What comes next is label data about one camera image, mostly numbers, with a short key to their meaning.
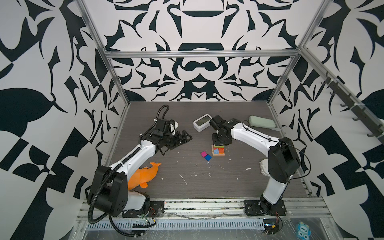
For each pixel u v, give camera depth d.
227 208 0.76
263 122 1.07
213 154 0.91
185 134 0.76
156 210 0.74
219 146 0.82
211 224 0.65
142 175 0.80
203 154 0.92
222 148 0.91
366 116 0.55
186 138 0.75
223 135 0.64
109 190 0.41
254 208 0.74
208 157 0.92
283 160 0.47
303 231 0.68
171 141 0.72
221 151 0.91
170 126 0.74
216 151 0.91
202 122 1.01
